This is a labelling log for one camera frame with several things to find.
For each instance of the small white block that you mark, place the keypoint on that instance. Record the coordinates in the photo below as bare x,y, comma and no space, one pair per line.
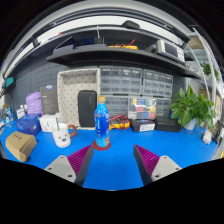
208,137

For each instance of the blue drink bottle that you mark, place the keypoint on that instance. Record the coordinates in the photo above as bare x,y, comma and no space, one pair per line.
102,125

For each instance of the white shelf rack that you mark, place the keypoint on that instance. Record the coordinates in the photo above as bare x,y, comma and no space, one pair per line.
208,66

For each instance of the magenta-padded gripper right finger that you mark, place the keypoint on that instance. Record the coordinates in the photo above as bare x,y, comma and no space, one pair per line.
166,166

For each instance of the brown cardboard box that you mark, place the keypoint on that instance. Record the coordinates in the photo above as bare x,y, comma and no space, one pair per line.
20,145

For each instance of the black box with white label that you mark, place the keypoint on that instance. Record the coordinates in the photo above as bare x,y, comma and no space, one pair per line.
142,126

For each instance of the clear organizer with colourful parts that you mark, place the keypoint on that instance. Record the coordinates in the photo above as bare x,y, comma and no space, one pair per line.
142,108

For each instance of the yellow multimeter with red leads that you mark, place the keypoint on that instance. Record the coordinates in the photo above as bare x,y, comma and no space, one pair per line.
120,124

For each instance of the blue carton box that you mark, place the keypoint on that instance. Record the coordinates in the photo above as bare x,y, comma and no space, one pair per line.
28,124

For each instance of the green potted plant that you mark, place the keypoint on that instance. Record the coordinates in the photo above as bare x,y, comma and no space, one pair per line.
190,108

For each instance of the small teal object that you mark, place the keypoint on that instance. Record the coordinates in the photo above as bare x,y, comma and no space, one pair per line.
9,82

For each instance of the white carton box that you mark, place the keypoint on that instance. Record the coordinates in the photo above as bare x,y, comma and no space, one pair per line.
48,123

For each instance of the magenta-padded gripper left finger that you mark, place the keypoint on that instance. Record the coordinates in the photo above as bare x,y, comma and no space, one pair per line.
59,166

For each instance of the grey small-parts drawer cabinet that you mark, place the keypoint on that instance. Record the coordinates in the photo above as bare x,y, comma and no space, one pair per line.
118,106
157,83
120,80
164,106

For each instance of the thin metal spoon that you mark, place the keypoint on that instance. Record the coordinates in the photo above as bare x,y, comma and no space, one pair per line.
57,123

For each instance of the black rectangular case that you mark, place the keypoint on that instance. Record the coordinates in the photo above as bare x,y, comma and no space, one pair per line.
86,108

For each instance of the beige dotted storage box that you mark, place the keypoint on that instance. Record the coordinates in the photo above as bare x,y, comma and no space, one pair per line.
68,96

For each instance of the dark grey upright carton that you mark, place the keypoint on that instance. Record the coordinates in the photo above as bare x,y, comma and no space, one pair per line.
49,99

